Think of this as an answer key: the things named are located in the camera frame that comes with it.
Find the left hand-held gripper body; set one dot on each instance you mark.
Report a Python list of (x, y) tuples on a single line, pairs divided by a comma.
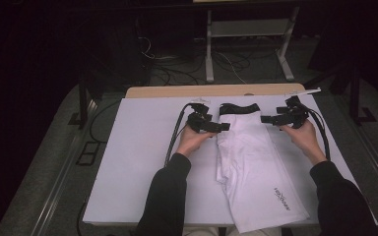
[(199, 121)]

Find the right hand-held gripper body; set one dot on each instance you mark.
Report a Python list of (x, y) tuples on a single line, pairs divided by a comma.
[(294, 115)]

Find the white pants with black waistband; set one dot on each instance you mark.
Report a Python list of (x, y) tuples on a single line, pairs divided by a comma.
[(252, 157)]

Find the person's left hand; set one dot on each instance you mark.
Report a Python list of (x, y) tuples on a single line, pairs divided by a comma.
[(192, 141)]

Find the person's right hand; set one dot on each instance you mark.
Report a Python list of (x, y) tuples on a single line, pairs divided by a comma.
[(306, 139)]

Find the black metal stand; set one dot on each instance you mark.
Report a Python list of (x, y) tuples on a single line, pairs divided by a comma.
[(354, 98), (83, 98)]

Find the white table mat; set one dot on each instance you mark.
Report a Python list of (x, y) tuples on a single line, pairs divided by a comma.
[(138, 164)]

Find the white metal stand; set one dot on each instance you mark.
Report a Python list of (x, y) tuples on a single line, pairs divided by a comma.
[(249, 29)]

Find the black floor socket plate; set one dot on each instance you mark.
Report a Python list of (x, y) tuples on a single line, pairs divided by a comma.
[(88, 153)]

